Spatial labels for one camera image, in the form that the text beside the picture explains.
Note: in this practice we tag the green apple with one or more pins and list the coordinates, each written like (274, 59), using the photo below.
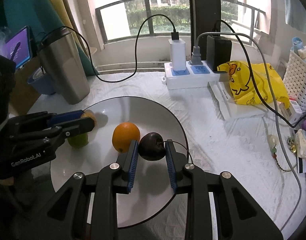
(78, 141)

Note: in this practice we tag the tablet with purple screen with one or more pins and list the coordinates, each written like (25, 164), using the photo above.
(18, 47)

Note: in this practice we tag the cardboard box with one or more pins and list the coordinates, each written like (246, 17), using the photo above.
(24, 95)

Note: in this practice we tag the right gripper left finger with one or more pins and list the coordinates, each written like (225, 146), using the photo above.
(128, 164)

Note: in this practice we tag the blue bowl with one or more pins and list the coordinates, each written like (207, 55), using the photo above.
(42, 82)

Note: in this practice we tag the dark plum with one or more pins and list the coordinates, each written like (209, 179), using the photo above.
(151, 147)

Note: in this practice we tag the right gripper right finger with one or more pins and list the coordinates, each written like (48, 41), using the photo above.
(175, 163)

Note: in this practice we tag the white flat scale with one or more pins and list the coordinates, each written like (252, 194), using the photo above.
(229, 109)

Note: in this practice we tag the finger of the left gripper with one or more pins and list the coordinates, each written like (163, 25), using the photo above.
(65, 117)
(76, 127)

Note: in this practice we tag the white charger adapter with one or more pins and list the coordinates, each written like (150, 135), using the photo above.
(178, 54)

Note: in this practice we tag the white perforated basket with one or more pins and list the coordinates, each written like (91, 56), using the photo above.
(295, 79)

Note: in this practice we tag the yellow duck plastic bag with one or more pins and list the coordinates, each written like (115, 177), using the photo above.
(243, 81)

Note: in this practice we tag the stainless steel tumbler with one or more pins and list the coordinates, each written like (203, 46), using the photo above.
(59, 56)

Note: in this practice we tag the balcony railing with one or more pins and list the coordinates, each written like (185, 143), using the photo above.
(122, 19)

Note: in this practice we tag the orange fruit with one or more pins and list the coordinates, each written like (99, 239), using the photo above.
(123, 135)

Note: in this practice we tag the teal curtain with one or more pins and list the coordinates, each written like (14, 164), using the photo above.
(39, 15)

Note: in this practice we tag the brown kiwi fruit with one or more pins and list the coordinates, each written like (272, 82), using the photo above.
(89, 115)

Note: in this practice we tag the white power strip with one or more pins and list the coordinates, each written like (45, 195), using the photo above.
(194, 76)

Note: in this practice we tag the black power adapter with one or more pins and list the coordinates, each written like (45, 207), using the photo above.
(218, 51)

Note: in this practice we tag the yellow curtain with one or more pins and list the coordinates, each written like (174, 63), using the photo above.
(63, 10)

